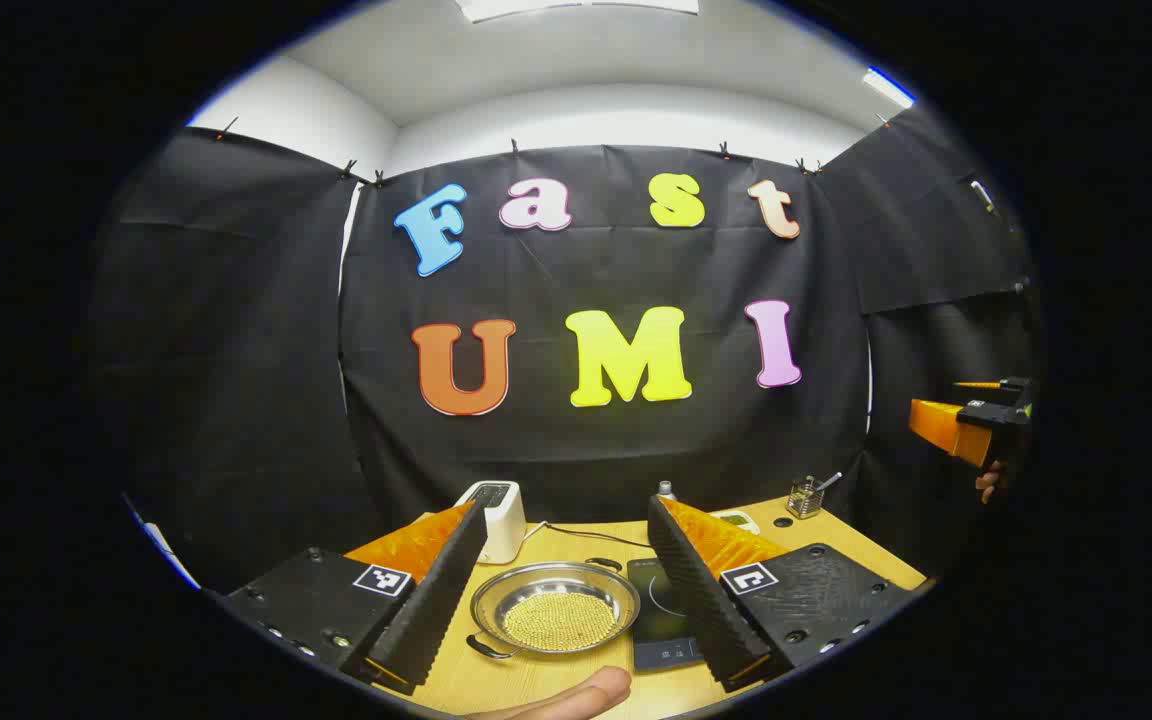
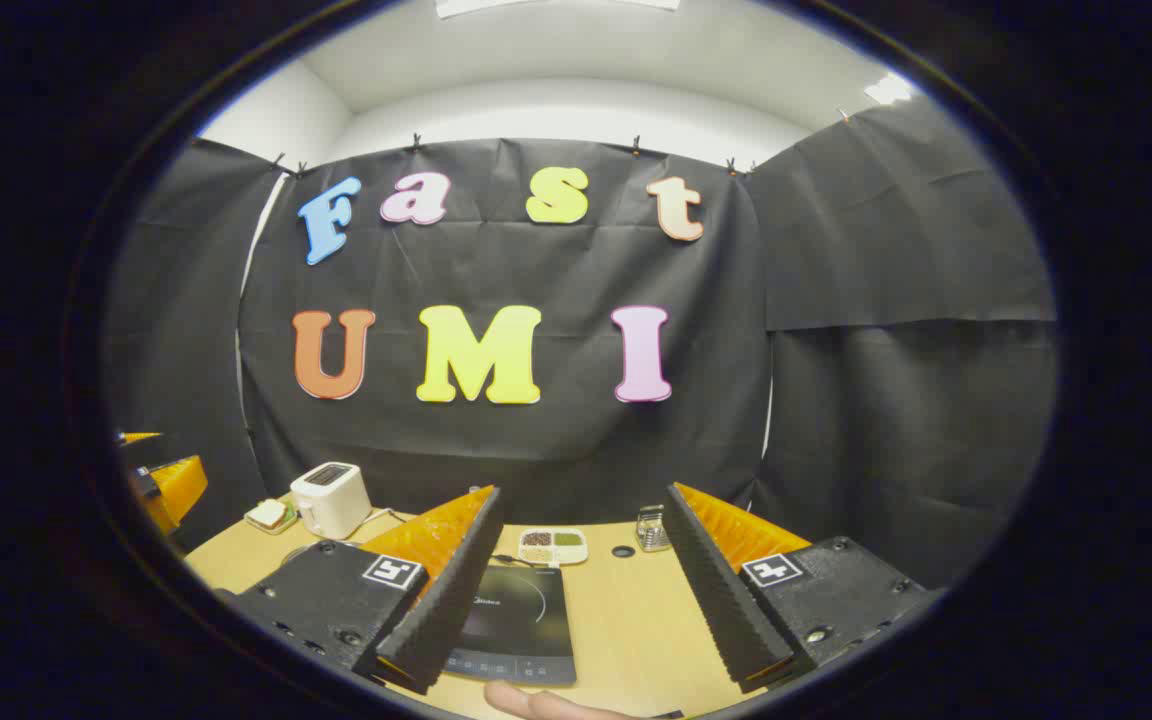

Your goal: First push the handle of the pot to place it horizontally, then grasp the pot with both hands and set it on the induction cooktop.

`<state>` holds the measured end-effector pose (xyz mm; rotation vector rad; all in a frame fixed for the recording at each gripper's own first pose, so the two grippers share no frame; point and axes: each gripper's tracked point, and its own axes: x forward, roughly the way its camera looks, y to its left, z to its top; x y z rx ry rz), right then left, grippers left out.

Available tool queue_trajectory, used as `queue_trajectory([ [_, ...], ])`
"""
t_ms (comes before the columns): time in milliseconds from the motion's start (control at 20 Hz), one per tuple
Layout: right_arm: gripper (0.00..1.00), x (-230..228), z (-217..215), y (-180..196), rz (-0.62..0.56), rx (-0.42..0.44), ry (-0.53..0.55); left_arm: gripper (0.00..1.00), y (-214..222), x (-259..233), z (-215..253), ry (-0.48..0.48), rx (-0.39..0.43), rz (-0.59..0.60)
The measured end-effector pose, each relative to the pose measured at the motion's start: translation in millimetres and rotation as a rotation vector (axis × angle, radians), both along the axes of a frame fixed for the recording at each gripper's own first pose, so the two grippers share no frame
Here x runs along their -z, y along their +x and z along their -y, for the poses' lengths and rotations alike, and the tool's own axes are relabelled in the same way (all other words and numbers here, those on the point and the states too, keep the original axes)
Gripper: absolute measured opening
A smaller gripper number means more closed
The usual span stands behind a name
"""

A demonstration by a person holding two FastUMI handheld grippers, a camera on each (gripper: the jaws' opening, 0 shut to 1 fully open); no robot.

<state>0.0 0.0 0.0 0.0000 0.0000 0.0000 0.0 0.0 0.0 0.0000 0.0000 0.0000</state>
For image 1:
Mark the small silver bottle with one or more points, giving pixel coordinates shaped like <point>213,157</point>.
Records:
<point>666,490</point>

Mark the small ceiling light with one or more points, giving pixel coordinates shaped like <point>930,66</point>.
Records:
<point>886,88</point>

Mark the white toaster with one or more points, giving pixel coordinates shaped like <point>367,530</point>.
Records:
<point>501,520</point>

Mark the pile of yellow beans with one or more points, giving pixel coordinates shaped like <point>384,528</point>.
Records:
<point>561,620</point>

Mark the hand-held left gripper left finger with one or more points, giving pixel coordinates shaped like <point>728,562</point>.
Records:
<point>436,600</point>

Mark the white compartment tray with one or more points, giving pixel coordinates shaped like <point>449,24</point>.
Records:
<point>741,520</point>

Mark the stainless steel pot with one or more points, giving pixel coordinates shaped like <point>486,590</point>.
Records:
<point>536,590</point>

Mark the black induction cooktop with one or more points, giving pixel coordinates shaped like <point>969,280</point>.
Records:
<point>661,640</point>

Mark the glass jar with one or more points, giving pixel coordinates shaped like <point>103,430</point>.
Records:
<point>804,500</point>

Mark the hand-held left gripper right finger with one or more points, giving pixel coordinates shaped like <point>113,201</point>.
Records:
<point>696,590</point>

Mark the black backdrop cloth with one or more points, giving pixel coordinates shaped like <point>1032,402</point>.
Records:
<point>586,450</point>

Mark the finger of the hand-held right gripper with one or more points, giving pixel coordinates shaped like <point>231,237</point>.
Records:
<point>941,425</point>
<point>1011,385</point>

